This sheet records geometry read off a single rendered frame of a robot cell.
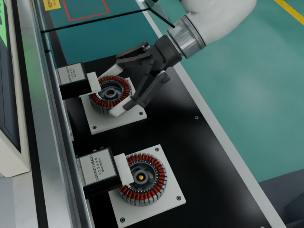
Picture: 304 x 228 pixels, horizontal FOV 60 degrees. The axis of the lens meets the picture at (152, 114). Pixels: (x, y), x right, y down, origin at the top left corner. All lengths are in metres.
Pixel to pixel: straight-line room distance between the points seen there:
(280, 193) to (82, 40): 1.20
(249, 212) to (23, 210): 0.48
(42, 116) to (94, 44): 0.68
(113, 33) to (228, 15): 0.49
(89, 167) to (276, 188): 1.22
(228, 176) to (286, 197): 0.93
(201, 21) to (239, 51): 1.57
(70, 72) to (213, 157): 0.39
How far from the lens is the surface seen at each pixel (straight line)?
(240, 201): 0.63
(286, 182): 1.59
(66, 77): 0.62
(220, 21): 0.63
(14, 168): 0.27
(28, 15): 0.46
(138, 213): 0.58
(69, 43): 0.99
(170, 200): 0.59
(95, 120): 0.70
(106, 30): 1.02
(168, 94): 0.76
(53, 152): 0.28
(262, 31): 2.44
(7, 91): 0.29
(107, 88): 0.72
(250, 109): 1.80
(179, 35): 0.63
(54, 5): 0.57
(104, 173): 0.47
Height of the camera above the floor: 1.34
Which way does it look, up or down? 54 degrees down
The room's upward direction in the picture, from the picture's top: straight up
